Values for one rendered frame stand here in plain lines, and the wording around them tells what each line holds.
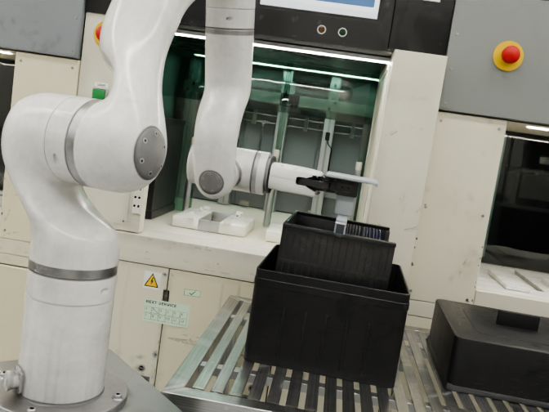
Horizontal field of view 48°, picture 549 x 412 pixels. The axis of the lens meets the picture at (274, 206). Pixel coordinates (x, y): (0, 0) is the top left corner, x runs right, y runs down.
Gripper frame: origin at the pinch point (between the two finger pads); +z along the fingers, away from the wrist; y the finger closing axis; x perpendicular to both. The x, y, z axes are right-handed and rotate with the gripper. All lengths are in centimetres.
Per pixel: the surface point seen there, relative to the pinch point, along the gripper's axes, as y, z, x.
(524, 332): -2.8, 38.4, -22.6
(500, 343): 7.9, 31.5, -22.8
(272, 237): -50, -19, -20
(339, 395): 17.2, 4.6, -34.5
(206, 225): -49, -38, -20
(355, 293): 13.5, 4.5, -17.3
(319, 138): -120, -15, 9
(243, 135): -119, -44, 6
